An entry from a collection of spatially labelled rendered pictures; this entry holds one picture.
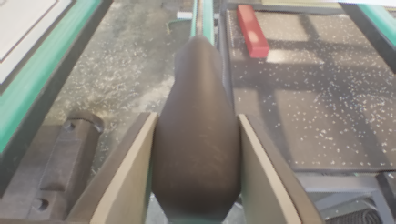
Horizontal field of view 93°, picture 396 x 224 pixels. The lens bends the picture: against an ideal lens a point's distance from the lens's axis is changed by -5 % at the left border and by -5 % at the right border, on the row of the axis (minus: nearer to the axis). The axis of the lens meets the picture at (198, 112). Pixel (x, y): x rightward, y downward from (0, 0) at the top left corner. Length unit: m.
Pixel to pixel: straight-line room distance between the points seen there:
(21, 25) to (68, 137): 0.77
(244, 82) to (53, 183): 0.88
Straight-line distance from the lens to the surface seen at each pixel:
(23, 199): 1.14
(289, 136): 0.57
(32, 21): 0.41
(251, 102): 0.60
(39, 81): 0.32
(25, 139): 0.30
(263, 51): 0.74
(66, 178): 1.04
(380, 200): 0.68
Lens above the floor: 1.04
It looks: 54 degrees down
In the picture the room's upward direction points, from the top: 2 degrees clockwise
